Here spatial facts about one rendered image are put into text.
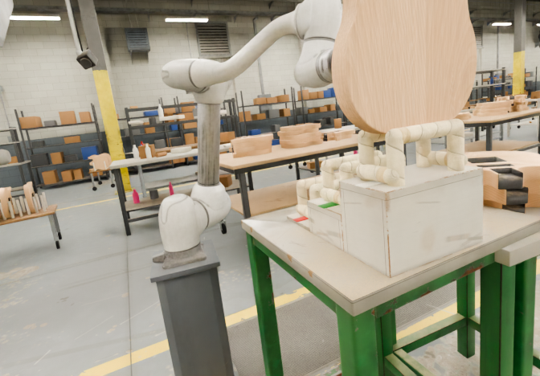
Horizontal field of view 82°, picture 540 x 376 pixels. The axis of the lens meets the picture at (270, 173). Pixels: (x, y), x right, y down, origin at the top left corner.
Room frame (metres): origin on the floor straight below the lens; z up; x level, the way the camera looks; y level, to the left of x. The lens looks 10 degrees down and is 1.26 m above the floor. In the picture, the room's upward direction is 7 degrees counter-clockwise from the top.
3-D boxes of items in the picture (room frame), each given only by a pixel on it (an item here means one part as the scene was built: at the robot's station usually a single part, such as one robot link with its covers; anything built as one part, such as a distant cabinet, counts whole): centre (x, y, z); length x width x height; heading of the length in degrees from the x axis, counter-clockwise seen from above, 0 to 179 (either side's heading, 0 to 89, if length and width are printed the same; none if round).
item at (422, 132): (0.63, -0.32, 1.20); 0.20 x 0.03 x 0.03; 112
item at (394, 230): (0.67, -0.30, 1.02); 0.27 x 0.15 x 0.17; 113
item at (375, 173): (0.63, -0.22, 1.12); 0.11 x 0.03 x 0.03; 23
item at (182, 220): (1.31, 0.41, 0.87); 0.18 x 0.16 x 0.22; 149
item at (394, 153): (0.59, -0.24, 1.15); 0.03 x 0.03 x 0.09
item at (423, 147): (0.73, -0.37, 1.15); 0.03 x 0.03 x 0.09
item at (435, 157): (0.70, -0.39, 1.12); 0.11 x 0.03 x 0.03; 23
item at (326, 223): (0.81, -0.25, 0.98); 0.27 x 0.16 x 0.09; 113
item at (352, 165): (0.77, -0.26, 1.12); 0.20 x 0.03 x 0.03; 112
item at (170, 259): (1.30, 0.44, 0.73); 0.22 x 0.18 x 0.06; 106
